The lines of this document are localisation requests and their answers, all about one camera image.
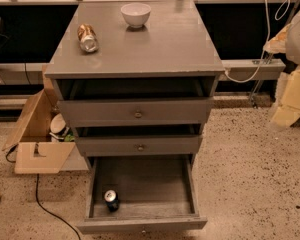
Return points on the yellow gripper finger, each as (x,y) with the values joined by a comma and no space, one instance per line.
(286,109)
(277,44)

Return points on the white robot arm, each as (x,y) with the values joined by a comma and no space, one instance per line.
(286,110)

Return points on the grey top drawer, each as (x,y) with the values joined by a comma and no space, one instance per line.
(134,101)

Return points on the grey drawer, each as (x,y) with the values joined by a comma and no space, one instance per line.
(156,193)
(134,101)
(139,140)

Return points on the grey wooden drawer cabinet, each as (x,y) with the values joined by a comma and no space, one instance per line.
(173,43)

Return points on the grey middle drawer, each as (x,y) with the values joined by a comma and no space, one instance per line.
(139,140)

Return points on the grey bottom drawer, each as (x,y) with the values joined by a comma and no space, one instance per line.
(156,193)

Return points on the brown can lying down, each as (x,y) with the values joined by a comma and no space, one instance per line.
(87,38)

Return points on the metal diagonal pole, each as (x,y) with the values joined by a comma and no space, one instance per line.
(286,41)

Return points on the white ceramic bowl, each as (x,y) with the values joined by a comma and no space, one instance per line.
(136,14)

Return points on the white item in box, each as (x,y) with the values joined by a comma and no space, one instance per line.
(58,128)

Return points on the open cardboard box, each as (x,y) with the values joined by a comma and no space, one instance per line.
(35,152)

